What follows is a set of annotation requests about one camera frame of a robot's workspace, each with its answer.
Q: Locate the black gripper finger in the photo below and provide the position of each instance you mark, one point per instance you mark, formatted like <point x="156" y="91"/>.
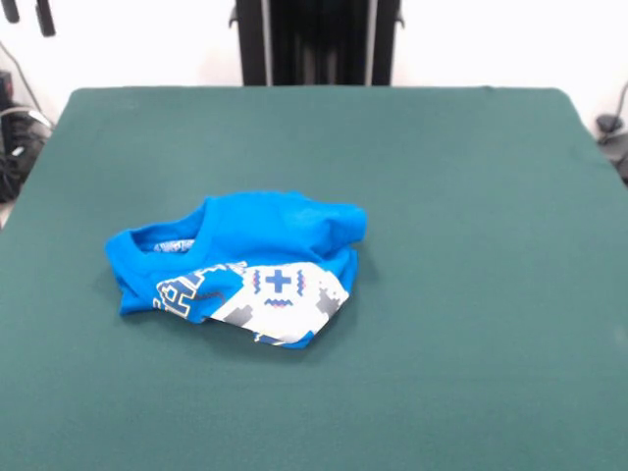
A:
<point x="45" y="17"/>
<point x="10" y="10"/>

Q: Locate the blue printed t-shirt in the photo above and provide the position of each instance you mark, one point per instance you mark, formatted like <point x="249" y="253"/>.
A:
<point x="265" y="230"/>

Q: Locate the dark stand base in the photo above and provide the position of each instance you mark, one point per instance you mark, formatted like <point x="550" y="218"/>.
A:
<point x="608" y="122"/>
<point x="17" y="147"/>

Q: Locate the dark green table cloth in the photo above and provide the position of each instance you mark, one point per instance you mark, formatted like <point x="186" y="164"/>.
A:
<point x="441" y="294"/>

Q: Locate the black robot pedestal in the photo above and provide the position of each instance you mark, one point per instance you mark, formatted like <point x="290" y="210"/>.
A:
<point x="319" y="44"/>

